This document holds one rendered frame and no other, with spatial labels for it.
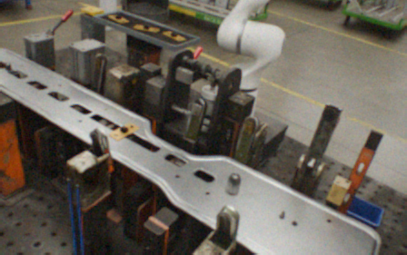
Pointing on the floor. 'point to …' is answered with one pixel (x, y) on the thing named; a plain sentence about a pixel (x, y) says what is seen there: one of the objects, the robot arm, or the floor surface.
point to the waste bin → (146, 2)
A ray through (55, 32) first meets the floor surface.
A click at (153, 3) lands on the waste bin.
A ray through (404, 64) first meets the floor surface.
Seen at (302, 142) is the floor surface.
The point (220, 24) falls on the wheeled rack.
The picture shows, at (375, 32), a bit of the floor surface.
